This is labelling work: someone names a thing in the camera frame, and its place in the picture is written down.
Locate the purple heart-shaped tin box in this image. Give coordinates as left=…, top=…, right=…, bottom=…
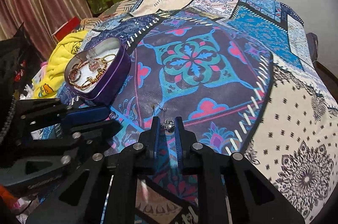
left=64, top=37, right=132, bottom=105

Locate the red gold beaded bracelet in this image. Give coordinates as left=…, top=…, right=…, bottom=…
left=68, top=55, right=92, bottom=83

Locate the small silver earring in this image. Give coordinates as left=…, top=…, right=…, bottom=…
left=164, top=119, right=175, bottom=133

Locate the clear crystal jewelry piece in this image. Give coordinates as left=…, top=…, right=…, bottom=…
left=86, top=54, right=102, bottom=72

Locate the yellow duck blanket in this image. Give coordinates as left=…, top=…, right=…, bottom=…
left=33, top=30, right=88, bottom=99

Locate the red white box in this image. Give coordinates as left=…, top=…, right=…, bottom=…
left=52, top=17, right=80, bottom=42

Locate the striped patchwork quilt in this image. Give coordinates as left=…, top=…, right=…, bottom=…
left=76, top=0, right=138, bottom=31

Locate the blue patchwork bedspread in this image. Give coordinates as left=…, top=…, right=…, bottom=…
left=78, top=0, right=337, bottom=223

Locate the gold chain bracelet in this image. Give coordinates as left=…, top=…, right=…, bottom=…
left=69, top=53, right=117, bottom=90

